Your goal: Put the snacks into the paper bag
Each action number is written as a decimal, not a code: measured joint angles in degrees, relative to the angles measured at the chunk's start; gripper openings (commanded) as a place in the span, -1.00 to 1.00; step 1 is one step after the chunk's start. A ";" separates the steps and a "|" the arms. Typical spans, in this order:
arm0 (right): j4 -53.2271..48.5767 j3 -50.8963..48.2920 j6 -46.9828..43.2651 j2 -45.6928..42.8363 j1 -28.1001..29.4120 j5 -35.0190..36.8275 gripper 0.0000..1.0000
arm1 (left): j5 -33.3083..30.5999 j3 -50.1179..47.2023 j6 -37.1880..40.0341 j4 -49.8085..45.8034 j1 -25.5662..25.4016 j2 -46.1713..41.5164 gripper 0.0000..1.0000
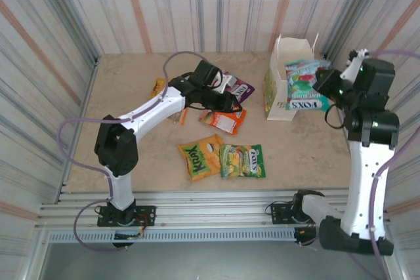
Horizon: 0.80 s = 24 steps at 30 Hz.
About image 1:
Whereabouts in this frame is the purple Fox's berries candy bag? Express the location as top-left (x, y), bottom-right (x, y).
top-left (222, 70), bottom-right (256, 102)

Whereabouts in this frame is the orange snack bag white label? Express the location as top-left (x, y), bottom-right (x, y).
top-left (198, 108), bottom-right (247, 136)

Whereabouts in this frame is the teal Fox's mint candy bag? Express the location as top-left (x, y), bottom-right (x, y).
top-left (283, 58), bottom-right (332, 112)

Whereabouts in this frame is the yellow snack bar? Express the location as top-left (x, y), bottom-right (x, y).
top-left (150, 77), bottom-right (167, 100)

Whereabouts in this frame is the green Fox's fruit candy bag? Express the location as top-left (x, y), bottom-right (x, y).
top-left (219, 144), bottom-right (267, 178)

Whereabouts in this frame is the orange Krak chips bag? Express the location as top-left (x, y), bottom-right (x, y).
top-left (177, 134), bottom-right (226, 183)

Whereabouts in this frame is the small clear orange snack pack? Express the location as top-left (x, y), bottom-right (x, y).
top-left (167, 108), bottom-right (190, 127)

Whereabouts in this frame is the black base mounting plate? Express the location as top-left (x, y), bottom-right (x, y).
top-left (96, 205), bottom-right (158, 228)
top-left (269, 201), bottom-right (298, 225)

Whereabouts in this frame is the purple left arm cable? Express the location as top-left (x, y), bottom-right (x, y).
top-left (58, 50), bottom-right (206, 252)

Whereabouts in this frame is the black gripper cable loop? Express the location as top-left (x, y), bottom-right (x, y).
top-left (186, 100), bottom-right (230, 112)
top-left (324, 102), bottom-right (349, 130)

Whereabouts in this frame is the aluminium rail frame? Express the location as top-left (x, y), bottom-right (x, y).
top-left (34, 189), bottom-right (391, 230)

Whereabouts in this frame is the aluminium side rail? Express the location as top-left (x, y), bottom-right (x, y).
top-left (54, 56), bottom-right (101, 204)

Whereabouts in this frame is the slotted grey cable duct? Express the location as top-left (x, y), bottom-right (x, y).
top-left (48, 229), bottom-right (298, 245)

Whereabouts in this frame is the red black wire bundle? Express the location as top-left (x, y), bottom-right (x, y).
top-left (130, 213), bottom-right (148, 240)
top-left (294, 220), bottom-right (318, 248)

